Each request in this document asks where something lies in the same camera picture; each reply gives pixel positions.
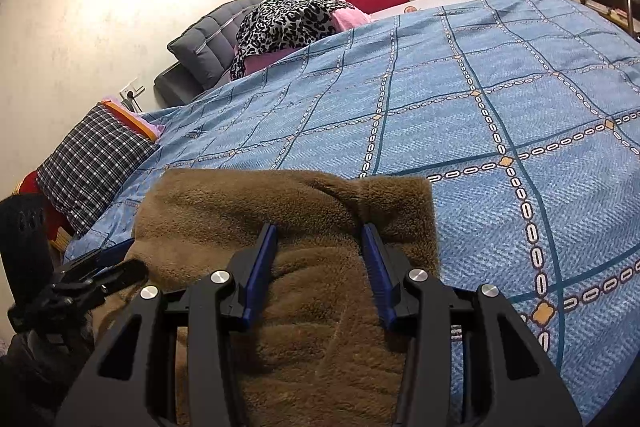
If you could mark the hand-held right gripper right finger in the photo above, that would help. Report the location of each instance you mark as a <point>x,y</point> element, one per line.
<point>375,257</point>

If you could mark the brown fleece pants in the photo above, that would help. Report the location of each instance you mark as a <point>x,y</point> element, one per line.
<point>300,332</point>

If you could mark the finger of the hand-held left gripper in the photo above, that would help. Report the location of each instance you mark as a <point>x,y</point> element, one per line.
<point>112,254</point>
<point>127,272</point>

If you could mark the white bed sheet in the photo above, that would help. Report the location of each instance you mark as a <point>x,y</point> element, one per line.
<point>440,2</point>

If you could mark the grey tufted headboard cushion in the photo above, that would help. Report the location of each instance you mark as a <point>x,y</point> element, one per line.
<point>205,42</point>

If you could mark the leopard print blanket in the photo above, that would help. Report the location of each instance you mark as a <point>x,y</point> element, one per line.
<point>285,24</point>

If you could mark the pink orange folded cloth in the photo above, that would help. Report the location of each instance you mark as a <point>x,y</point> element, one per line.
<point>135,122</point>

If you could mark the dark plaid pillow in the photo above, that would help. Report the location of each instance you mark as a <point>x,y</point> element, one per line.
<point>95,162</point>

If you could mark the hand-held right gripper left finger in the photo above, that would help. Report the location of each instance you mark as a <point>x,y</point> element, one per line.
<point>262,257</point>

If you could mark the white wall socket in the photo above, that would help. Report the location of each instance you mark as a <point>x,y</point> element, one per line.
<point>131,89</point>

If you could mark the blue checked blanket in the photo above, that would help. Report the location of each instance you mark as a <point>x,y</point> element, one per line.
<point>475,107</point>

